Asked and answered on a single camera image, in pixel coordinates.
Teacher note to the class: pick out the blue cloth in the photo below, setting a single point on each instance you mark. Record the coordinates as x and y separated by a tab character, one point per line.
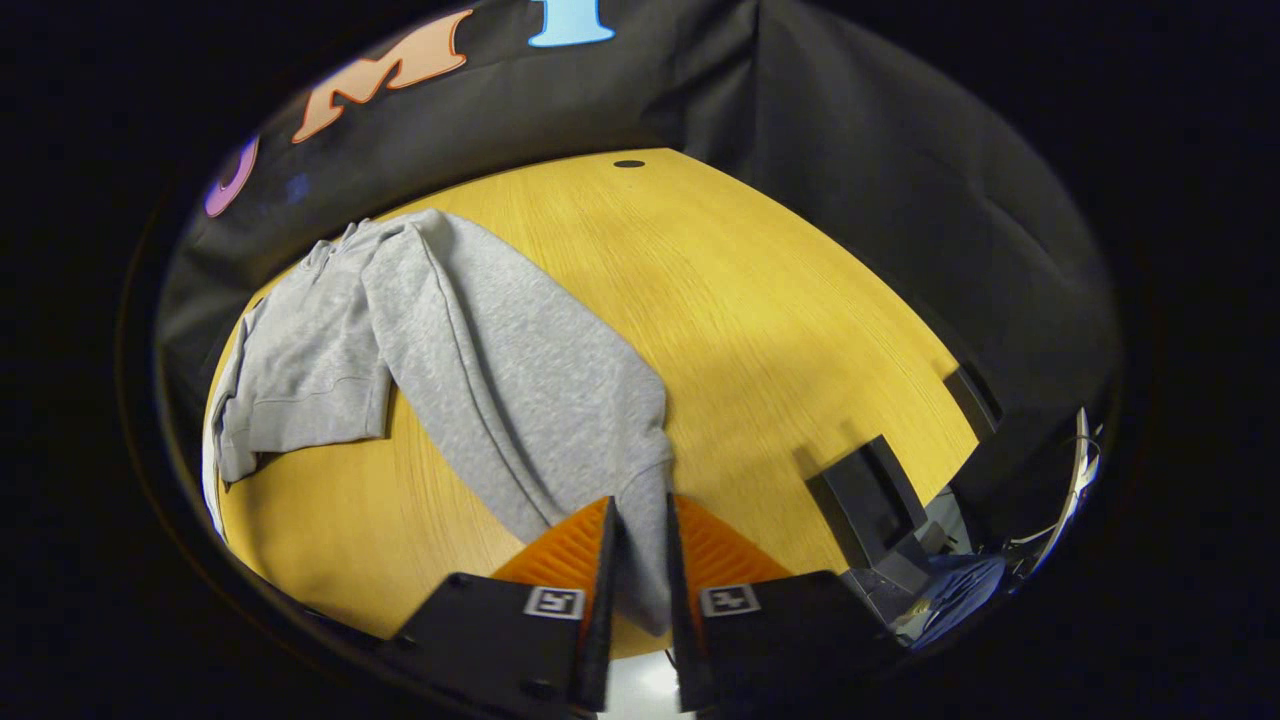
960	595

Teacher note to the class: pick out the large black angled stand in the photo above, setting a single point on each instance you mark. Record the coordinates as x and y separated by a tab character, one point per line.
870	500

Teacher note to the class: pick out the small black angled stand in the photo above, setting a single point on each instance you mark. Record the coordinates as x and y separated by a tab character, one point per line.
972	400

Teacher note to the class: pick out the grey sweatshirt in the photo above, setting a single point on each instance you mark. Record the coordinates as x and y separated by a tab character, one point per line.
500	380

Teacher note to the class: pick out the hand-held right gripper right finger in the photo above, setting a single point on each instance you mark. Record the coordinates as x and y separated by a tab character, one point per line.
680	610

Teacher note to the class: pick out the black backdrop cloth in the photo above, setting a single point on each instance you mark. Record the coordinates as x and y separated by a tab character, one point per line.
850	150

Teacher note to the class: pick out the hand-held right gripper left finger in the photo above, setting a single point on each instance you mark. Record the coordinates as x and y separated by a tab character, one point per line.
605	600

